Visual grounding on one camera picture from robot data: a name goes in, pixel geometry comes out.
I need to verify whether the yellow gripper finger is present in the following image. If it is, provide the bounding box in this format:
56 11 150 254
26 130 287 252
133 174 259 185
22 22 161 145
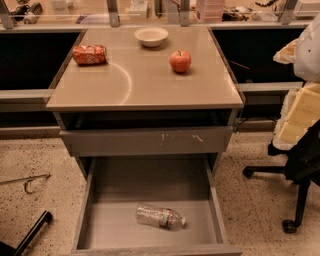
273 39 297 64
272 82 320 150

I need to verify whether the clear plastic water bottle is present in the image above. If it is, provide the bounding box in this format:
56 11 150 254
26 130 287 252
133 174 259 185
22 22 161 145
135 203 186 230

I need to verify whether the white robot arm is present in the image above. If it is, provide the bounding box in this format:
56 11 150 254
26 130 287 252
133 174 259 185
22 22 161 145
271 14 320 151

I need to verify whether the closed top drawer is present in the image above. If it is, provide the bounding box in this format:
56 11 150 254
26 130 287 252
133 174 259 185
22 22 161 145
60 126 232 157

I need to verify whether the grey drawer cabinet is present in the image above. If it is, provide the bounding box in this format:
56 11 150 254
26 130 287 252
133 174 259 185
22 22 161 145
48 26 243 186

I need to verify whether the open middle drawer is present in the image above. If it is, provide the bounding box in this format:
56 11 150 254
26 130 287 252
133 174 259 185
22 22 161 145
70 155 242 256

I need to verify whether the black office chair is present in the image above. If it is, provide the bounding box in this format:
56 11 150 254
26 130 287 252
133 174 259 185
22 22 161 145
243 120 320 233

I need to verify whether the pink plastic container stack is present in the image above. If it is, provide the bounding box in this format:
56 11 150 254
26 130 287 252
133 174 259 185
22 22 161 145
195 0 225 23

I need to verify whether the red apple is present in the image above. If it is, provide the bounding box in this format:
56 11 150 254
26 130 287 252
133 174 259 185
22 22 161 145
169 50 191 73

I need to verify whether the white ceramic bowl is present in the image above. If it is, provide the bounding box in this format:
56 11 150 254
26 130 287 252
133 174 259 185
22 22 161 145
134 27 168 47

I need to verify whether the crushed orange soda can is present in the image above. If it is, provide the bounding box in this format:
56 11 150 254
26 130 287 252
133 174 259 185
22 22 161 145
72 45 107 65

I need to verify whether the black chair leg left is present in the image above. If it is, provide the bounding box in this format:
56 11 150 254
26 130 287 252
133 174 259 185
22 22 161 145
0 211 53 256

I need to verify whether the metal hook tool on floor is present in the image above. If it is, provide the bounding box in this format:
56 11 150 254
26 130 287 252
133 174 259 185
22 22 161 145
0 174 51 194

